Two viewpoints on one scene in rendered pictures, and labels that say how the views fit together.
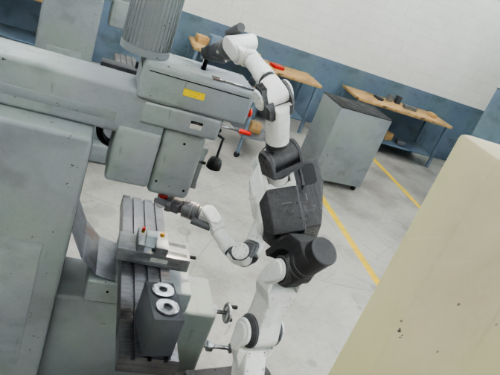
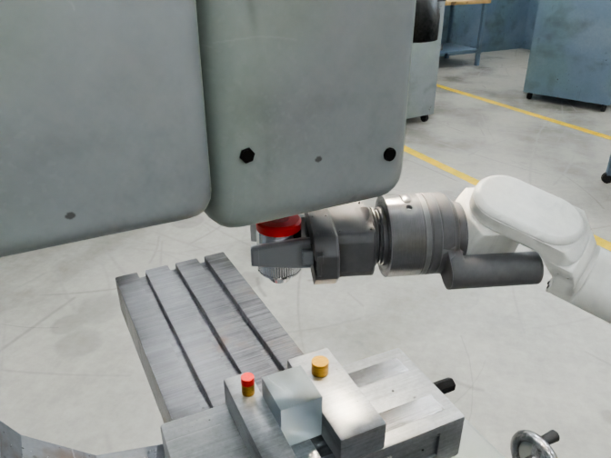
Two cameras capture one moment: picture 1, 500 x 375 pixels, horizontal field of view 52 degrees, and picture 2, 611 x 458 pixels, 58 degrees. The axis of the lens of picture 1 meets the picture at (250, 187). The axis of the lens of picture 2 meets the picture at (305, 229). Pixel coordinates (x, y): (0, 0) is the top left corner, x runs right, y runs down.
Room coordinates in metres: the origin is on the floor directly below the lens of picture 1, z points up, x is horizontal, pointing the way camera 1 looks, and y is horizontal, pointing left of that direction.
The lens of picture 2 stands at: (1.62, 0.39, 1.52)
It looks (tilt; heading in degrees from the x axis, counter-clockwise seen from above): 27 degrees down; 354
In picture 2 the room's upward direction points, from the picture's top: straight up
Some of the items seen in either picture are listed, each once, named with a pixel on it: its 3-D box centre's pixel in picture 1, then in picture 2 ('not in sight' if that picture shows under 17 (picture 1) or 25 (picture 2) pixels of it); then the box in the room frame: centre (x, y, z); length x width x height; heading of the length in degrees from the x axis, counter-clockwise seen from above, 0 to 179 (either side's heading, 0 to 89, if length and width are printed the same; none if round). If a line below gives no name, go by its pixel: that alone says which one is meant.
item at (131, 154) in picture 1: (132, 146); (27, 22); (2.07, 0.55, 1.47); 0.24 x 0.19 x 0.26; 21
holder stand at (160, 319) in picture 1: (158, 317); not in sight; (1.62, 0.15, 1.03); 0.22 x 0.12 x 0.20; 29
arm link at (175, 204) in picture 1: (179, 206); (364, 238); (2.14, 0.27, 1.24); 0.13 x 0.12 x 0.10; 179
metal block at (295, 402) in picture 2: (150, 238); (291, 405); (2.12, 0.36, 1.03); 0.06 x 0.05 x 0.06; 19
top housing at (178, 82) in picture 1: (194, 85); not in sight; (2.13, 0.38, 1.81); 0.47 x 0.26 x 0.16; 111
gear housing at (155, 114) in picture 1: (179, 111); not in sight; (2.13, 0.41, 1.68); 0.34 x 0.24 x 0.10; 111
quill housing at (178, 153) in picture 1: (174, 156); (268, 9); (2.14, 0.37, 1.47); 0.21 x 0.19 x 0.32; 21
